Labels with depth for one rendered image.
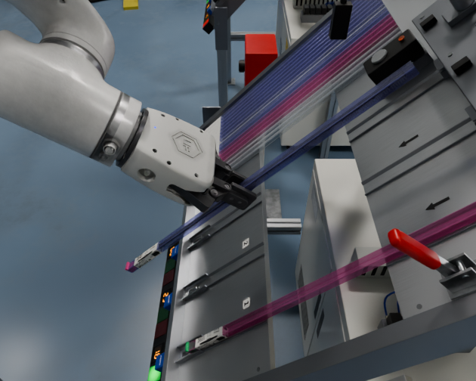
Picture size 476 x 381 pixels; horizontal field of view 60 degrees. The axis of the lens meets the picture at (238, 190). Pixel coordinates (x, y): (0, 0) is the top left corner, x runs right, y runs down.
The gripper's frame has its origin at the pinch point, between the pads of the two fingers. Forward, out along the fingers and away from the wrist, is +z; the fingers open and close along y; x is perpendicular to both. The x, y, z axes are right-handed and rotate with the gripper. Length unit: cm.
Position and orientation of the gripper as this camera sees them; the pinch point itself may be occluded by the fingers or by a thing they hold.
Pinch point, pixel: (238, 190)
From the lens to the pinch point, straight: 54.3
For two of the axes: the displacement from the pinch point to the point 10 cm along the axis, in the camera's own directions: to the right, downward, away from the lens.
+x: -5.7, 5.8, 5.8
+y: 0.1, -7.1, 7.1
